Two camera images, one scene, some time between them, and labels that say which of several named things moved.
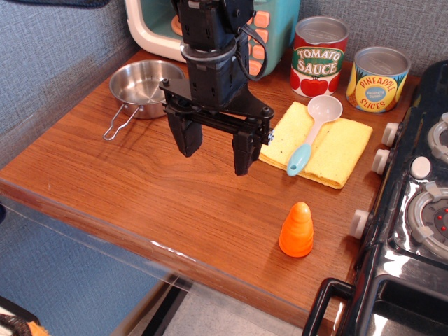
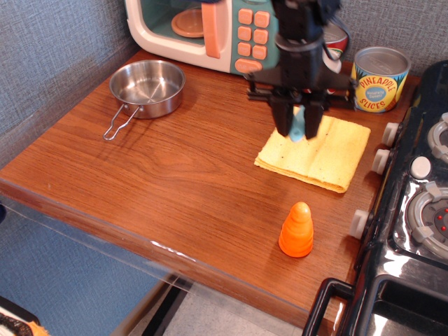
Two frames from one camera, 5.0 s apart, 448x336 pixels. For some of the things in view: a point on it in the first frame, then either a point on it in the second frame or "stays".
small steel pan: (136, 85) stays
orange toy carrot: (296, 238) stays
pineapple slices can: (377, 79) stays
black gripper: (220, 94) to (301, 77)
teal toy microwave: (273, 35) stays
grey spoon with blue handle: (320, 108) to (297, 133)
